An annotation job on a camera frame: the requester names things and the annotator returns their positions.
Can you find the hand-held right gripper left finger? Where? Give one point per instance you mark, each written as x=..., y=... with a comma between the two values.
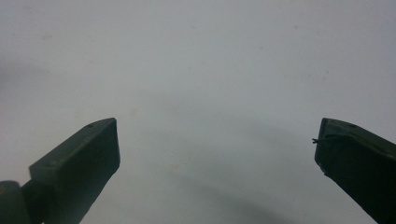
x=81, y=161

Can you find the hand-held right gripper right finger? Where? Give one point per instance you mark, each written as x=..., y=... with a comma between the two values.
x=358, y=161

